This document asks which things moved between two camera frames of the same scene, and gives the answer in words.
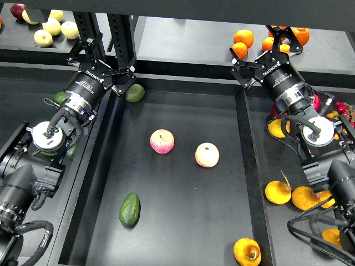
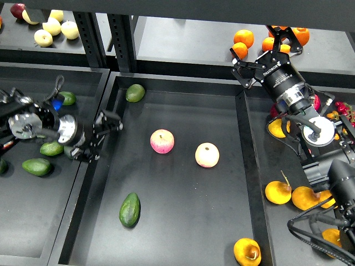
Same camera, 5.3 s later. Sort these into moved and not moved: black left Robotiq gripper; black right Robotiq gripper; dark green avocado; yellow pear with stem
Moved: black left Robotiq gripper
Not moved: black right Robotiq gripper; yellow pear with stem; dark green avocado
